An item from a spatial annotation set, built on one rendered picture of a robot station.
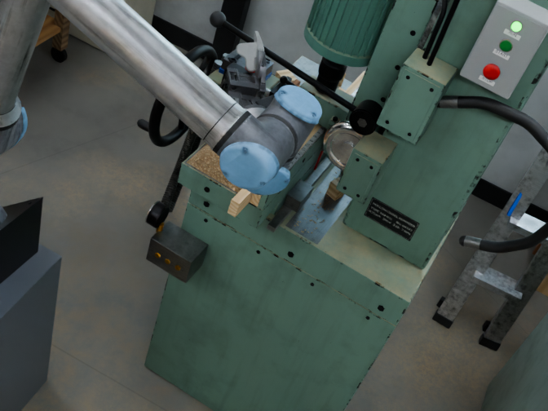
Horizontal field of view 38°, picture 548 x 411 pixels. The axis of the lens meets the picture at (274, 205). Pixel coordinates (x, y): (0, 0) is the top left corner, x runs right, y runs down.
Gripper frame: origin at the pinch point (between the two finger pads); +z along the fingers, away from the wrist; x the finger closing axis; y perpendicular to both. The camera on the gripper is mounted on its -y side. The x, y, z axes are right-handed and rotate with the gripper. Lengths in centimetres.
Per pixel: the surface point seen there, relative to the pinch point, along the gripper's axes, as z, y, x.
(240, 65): 9.7, -3.3, 9.9
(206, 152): -13.9, 6.3, 16.2
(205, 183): -19.2, 6.1, 20.3
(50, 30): 131, 26, 103
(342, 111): -8.0, -23.0, 3.9
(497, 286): -2, -115, 74
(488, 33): -30, -28, -37
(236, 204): -30.1, 2.5, 13.9
